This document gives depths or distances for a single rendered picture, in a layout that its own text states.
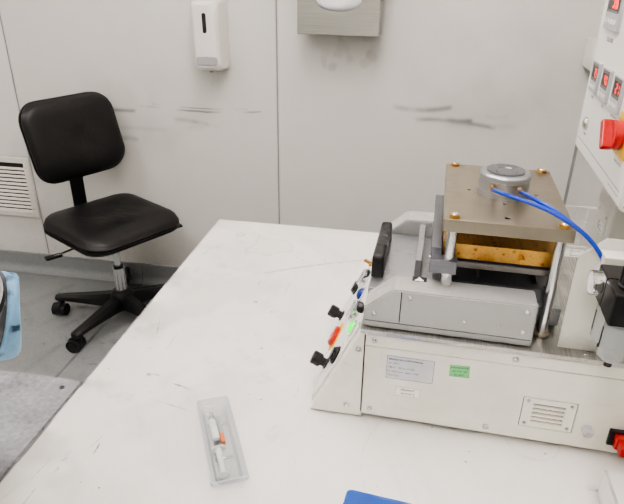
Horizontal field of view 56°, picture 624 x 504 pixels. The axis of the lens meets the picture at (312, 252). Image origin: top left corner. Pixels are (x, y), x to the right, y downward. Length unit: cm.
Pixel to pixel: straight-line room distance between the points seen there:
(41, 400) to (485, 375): 75
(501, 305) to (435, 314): 10
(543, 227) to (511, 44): 160
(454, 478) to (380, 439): 13
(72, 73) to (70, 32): 17
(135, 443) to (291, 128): 175
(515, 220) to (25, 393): 87
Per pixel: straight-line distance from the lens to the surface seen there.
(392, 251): 107
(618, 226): 99
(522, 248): 93
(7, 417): 114
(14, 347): 84
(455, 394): 98
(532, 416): 101
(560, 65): 247
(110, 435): 104
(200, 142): 266
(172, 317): 131
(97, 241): 237
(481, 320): 91
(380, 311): 91
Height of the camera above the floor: 144
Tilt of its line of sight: 26 degrees down
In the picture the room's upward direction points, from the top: 1 degrees clockwise
